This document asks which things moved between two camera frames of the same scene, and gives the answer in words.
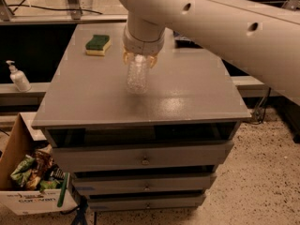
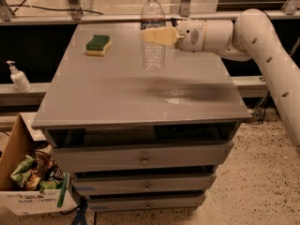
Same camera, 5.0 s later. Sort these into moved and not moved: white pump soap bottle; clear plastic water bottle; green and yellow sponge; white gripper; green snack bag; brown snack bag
Moved: clear plastic water bottle; white gripper
Not moved: white pump soap bottle; green snack bag; green and yellow sponge; brown snack bag
